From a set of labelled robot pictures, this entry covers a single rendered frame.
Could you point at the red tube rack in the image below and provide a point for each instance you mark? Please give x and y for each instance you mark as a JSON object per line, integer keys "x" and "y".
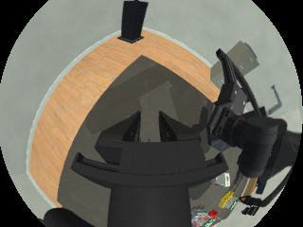
{"x": 214, "y": 213}

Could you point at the yellow tube rack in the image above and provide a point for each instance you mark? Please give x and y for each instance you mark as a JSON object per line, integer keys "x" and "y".
{"x": 222, "y": 201}

